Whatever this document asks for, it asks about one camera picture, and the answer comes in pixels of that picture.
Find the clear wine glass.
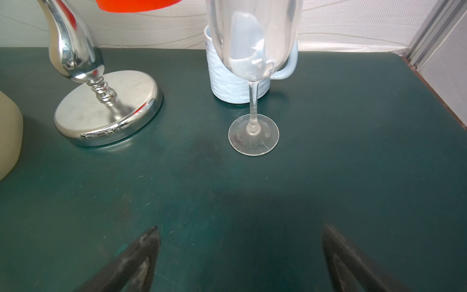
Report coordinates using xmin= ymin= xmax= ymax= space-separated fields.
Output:
xmin=206 ymin=0 xmax=304 ymax=156

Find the cream trash bin with bag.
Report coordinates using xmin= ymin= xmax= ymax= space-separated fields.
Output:
xmin=0 ymin=92 xmax=24 ymax=180

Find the chrome glass holder stand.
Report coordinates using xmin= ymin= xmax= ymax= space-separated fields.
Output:
xmin=39 ymin=1 xmax=163 ymax=147

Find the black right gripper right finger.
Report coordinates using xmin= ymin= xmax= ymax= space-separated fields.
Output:
xmin=322 ymin=225 xmax=411 ymax=292

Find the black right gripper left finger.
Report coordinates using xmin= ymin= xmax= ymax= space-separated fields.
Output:
xmin=76 ymin=226 xmax=161 ymax=292

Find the red plastic wine glass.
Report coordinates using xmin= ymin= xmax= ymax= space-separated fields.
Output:
xmin=96 ymin=0 xmax=181 ymax=13

